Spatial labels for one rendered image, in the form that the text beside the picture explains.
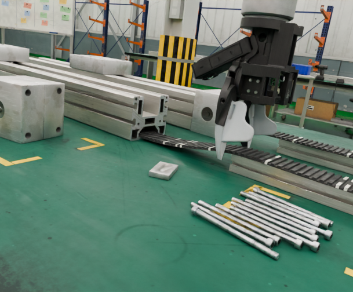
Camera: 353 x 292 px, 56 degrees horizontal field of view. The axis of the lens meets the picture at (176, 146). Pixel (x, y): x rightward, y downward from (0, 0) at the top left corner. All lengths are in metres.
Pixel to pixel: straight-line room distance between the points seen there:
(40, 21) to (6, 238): 6.31
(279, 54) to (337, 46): 7.87
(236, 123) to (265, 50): 0.11
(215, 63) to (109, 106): 0.24
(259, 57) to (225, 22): 8.80
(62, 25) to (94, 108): 5.66
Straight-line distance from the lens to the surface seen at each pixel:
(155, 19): 10.62
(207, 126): 0.75
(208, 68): 0.55
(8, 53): 1.12
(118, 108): 0.65
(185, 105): 0.78
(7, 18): 7.01
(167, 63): 4.05
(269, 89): 0.50
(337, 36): 8.39
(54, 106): 0.62
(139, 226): 0.35
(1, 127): 0.63
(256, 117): 0.57
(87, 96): 0.73
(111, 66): 1.00
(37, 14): 6.63
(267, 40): 0.51
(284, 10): 0.51
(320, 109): 5.56
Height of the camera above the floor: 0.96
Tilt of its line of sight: 16 degrees down
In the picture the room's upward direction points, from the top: 7 degrees clockwise
